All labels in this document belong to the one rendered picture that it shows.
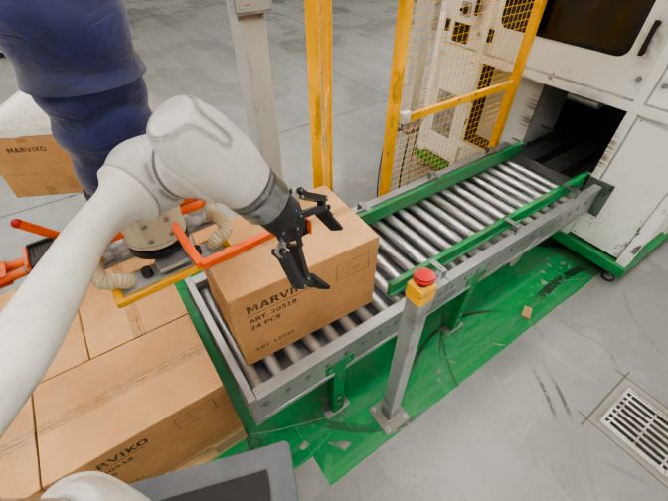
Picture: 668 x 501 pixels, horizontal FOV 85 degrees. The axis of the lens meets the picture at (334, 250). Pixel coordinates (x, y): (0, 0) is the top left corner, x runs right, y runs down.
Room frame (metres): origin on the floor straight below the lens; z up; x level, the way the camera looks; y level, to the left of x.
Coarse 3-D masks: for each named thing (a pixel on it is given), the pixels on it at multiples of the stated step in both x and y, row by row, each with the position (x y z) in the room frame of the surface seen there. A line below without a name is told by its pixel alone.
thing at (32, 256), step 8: (40, 240) 0.68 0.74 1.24; (48, 240) 0.69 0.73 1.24; (24, 248) 0.65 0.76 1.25; (32, 248) 0.66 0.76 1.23; (40, 248) 0.66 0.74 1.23; (48, 248) 0.66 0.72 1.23; (24, 256) 0.62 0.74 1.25; (32, 256) 0.63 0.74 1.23; (40, 256) 0.63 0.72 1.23; (32, 264) 0.60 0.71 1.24
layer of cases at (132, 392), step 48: (96, 288) 1.11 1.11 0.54; (96, 336) 0.85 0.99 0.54; (144, 336) 0.85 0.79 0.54; (192, 336) 0.85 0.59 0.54; (48, 384) 0.64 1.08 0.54; (96, 384) 0.64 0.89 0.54; (144, 384) 0.64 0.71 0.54; (192, 384) 0.64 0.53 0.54; (48, 432) 0.46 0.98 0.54; (96, 432) 0.46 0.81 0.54; (144, 432) 0.47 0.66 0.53; (192, 432) 0.54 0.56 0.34; (0, 480) 0.32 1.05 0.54; (48, 480) 0.32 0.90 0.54
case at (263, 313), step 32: (320, 192) 1.31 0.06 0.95; (320, 224) 1.09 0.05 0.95; (352, 224) 1.09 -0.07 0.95; (256, 256) 0.91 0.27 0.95; (320, 256) 0.91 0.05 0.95; (352, 256) 0.96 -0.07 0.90; (224, 288) 0.77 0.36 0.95; (256, 288) 0.77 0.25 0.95; (288, 288) 0.82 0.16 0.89; (352, 288) 0.96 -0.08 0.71; (256, 320) 0.75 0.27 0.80; (288, 320) 0.81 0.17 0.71; (320, 320) 0.88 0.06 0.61; (256, 352) 0.73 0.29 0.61
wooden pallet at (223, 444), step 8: (232, 432) 0.61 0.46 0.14; (240, 432) 0.62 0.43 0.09; (224, 440) 0.58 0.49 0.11; (232, 440) 0.60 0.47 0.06; (240, 440) 0.62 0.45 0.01; (208, 448) 0.54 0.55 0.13; (216, 448) 0.56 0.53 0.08; (224, 448) 0.57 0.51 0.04; (192, 456) 0.51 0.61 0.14; (200, 456) 0.54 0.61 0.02; (208, 456) 0.54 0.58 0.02; (216, 456) 0.55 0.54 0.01; (184, 464) 0.48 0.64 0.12; (192, 464) 0.51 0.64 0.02; (168, 472) 0.45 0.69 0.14
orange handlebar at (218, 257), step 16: (192, 208) 0.84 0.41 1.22; (176, 224) 0.76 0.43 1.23; (112, 240) 0.71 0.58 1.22; (256, 240) 0.70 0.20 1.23; (192, 256) 0.64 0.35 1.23; (208, 256) 0.64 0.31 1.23; (224, 256) 0.64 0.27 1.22; (0, 272) 0.58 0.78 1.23; (16, 272) 0.59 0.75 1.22; (0, 288) 0.55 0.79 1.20
